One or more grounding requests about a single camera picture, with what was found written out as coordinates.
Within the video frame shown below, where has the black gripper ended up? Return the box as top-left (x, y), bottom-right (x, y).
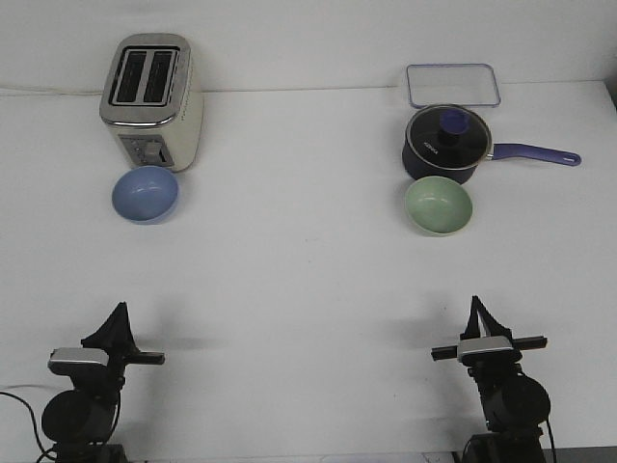
top-left (430, 295), bottom-right (549, 368)
top-left (81, 302), bottom-right (165, 386)

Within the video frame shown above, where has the green bowl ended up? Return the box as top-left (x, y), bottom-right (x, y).
top-left (404, 176), bottom-right (473, 236)

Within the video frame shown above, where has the blue bowl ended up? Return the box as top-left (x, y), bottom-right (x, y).
top-left (111, 166), bottom-right (180, 225)

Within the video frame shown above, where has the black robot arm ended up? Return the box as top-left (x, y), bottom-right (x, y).
top-left (41, 302), bottom-right (165, 462)
top-left (431, 295), bottom-right (550, 462)

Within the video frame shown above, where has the dark blue saucepan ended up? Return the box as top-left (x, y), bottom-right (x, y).
top-left (402, 125), bottom-right (581, 184)

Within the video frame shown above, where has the glass pot lid blue knob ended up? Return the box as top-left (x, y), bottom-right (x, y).
top-left (407, 104), bottom-right (492, 170)

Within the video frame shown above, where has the cream and chrome toaster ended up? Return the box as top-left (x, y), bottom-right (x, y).
top-left (99, 33), bottom-right (204, 172)

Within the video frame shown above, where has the clear container blue rim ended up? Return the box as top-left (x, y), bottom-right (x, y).
top-left (406, 63), bottom-right (501, 109)

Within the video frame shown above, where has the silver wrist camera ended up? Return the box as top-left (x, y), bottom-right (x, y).
top-left (47, 347), bottom-right (109, 376)
top-left (457, 336), bottom-right (514, 364)

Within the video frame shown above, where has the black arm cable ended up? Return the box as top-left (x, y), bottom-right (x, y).
top-left (542, 417), bottom-right (556, 463)
top-left (0, 391), bottom-right (57, 463)

